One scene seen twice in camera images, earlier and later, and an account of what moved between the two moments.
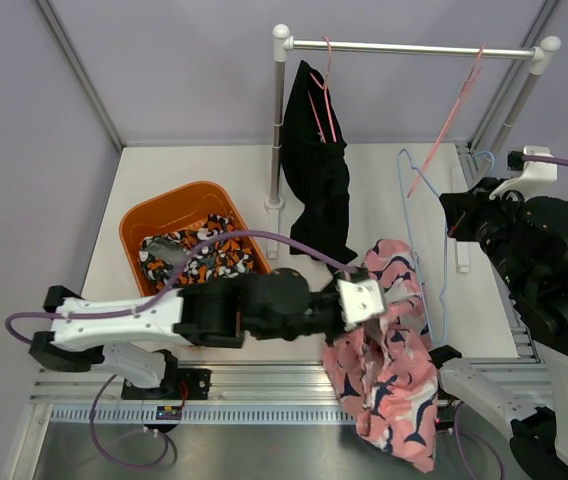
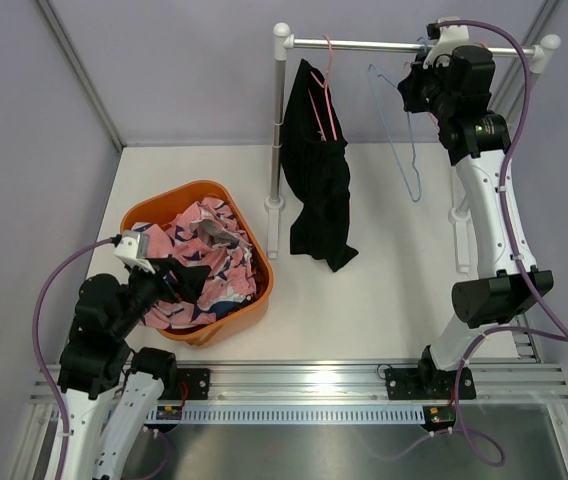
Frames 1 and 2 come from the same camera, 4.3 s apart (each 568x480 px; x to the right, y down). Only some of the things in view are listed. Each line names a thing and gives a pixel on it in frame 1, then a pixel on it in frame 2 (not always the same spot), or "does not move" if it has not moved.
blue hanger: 446,288 → 371,69
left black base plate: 177,384 does not move
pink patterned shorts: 387,369 → 205,235
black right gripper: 462,208 → 410,86
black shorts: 315,170 does not move
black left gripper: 337,330 → 191,277
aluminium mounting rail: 273,385 does not move
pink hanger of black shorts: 324,88 does not move
